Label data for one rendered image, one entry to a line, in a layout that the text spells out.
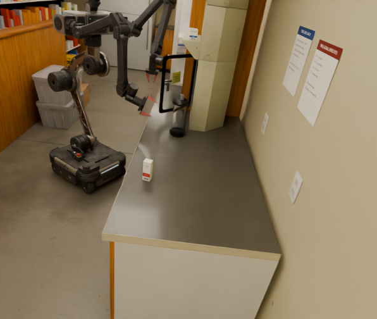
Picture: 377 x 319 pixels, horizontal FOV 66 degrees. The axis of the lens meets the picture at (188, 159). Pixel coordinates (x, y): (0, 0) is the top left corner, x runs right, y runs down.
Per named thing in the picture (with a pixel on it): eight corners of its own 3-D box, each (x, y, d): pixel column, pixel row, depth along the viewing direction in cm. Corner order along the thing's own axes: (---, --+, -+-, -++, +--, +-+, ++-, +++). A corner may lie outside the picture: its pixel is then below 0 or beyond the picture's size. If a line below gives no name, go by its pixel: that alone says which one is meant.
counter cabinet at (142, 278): (215, 171, 338) (231, 96, 292) (231, 371, 161) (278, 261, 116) (157, 163, 335) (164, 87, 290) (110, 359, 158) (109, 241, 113)
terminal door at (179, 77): (190, 107, 226) (197, 53, 205) (159, 113, 206) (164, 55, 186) (189, 106, 226) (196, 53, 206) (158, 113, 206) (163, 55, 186)
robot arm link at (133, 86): (125, 88, 201) (116, 92, 195) (129, 75, 194) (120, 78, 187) (136, 100, 199) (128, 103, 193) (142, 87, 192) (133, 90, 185)
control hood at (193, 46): (198, 50, 206) (200, 35, 201) (198, 59, 178) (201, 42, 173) (183, 47, 205) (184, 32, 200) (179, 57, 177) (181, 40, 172)
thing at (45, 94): (85, 92, 410) (83, 68, 394) (68, 107, 358) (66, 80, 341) (55, 88, 409) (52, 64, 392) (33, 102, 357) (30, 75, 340)
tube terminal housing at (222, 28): (221, 116, 230) (243, 7, 192) (224, 134, 202) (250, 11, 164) (190, 112, 229) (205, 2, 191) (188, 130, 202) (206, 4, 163)
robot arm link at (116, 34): (124, 24, 180) (111, 25, 172) (131, 26, 177) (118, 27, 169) (125, 91, 203) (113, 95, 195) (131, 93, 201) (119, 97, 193)
